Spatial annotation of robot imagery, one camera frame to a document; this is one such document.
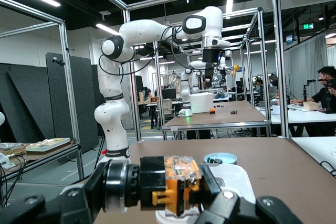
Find dark grey acoustic panel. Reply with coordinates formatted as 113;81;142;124
46;52;106;154
0;62;56;144

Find small cardboard box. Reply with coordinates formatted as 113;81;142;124
302;101;320;112

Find orange black push-button switch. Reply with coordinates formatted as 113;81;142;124
104;155;203;218

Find white lidded box grey clips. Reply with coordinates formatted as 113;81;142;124
154;163;257;221

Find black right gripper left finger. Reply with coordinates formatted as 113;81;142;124
0;160;114;224

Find aluminium background cell frame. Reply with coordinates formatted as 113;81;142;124
153;7;272;141

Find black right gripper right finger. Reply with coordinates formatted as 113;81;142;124
188;163;307;224

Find black computer monitor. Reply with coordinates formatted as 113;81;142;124
161;88;177;101

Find flat tray with snacks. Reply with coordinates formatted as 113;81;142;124
25;137;71;153

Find grey office chair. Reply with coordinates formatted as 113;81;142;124
156;99;176;130

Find woven basket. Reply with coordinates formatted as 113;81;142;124
0;142;27;156

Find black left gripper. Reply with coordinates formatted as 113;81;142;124
202;47;222;90

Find white background box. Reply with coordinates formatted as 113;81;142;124
190;92;214;114

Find small frame-mounted camera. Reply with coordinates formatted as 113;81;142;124
51;56;66;67

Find white office desk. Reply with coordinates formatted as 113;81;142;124
256;103;336;135

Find brown background work table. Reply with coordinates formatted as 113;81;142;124
161;100;271;141

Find white side table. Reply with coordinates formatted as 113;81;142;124
290;136;336;179

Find light blue round plate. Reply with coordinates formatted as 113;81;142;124
203;152;238;166

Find brown side table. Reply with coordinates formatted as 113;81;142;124
0;140;85;183

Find grey curtain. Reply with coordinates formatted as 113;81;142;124
285;34;329;104

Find seated person black shirt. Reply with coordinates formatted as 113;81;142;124
288;66;336;137

